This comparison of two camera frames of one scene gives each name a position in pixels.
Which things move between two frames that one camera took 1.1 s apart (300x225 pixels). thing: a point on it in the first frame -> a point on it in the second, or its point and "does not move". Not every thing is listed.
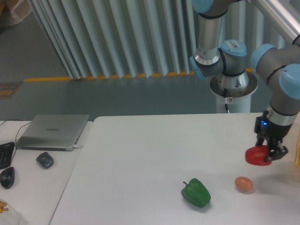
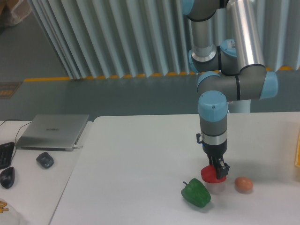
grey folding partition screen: [99, 39] does not move
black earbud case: [45, 160] does not move
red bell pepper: [257, 155] -> [209, 175]
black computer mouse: [7, 177] does not move
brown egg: [243, 183] does not move
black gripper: [274, 133] -> [217, 151]
